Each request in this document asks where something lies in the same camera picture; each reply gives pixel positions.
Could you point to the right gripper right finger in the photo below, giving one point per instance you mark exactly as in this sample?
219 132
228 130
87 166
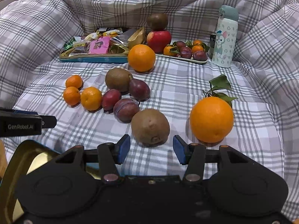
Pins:
193 156

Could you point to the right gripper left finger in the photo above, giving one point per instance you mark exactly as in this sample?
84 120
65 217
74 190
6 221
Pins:
110 155

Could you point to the gold metal tray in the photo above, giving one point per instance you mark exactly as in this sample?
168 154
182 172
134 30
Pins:
59 188

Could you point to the large orange with leaves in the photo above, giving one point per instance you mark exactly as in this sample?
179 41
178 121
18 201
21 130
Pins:
211 118

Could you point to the brown kiwi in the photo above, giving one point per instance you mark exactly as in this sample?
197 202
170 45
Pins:
150 127
118 79

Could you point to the purple plum front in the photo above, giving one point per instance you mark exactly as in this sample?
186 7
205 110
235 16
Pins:
125 109

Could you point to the red plum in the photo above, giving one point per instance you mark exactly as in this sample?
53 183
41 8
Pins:
110 98

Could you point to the small mandarin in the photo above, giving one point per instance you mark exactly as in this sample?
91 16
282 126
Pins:
91 98
72 96
74 81

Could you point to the dark plum with stem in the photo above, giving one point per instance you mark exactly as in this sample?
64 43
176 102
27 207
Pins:
139 90

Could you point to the white fruit plate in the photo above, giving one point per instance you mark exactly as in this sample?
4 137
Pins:
184 59

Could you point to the grey plaid tablecloth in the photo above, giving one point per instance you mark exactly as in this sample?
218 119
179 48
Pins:
263 74

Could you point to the green foil candy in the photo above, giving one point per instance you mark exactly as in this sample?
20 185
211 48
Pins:
69 44

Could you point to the plate plum right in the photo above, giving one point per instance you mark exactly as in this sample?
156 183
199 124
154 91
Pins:
200 56

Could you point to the plate plum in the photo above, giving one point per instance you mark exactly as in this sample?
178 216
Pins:
180 44
200 56
185 52

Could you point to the plate plum middle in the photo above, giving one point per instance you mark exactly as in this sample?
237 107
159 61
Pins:
185 52

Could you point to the cartoon cat water bottle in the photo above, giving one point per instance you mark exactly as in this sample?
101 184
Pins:
226 35

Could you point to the snack tin tray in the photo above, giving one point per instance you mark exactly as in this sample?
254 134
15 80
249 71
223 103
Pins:
117 54

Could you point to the plate mandarin right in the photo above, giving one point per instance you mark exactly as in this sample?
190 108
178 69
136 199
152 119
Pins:
197 48

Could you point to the plate mandarin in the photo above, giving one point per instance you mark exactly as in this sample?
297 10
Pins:
197 42
170 51
197 48

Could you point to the plate mandarin left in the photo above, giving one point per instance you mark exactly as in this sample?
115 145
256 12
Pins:
170 51

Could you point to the pink snack packet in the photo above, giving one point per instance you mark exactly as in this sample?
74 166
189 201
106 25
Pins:
99 46

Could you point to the plate plum back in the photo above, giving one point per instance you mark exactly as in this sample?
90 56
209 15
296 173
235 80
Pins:
180 44

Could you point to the plate mandarin back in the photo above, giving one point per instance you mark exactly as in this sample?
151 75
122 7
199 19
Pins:
197 42

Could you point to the tan paper snack bag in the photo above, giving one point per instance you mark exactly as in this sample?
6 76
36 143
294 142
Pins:
136 38

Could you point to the black can behind bottle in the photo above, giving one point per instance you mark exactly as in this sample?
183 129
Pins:
212 44

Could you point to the red apple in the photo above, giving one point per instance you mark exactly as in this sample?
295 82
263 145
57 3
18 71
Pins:
157 40

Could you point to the dark kiwi on apple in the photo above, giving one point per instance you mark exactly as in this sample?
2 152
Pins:
157 21

